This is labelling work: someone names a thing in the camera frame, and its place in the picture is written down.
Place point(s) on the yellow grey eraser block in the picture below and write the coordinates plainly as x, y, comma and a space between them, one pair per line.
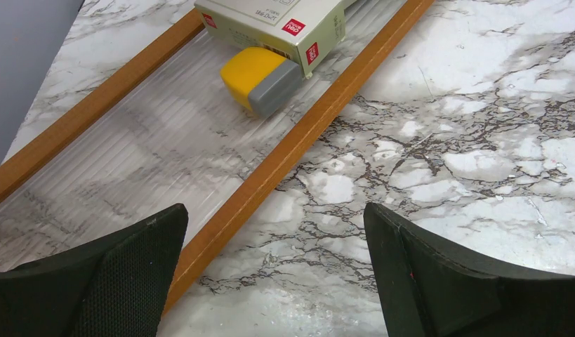
261, 80

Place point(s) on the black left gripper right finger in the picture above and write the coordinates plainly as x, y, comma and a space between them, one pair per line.
431, 286

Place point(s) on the beige deli staples box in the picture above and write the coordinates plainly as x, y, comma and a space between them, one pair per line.
303, 31

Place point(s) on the wooden shelf rack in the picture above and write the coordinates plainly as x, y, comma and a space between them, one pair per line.
230, 217

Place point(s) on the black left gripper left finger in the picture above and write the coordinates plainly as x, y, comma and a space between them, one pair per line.
116, 285

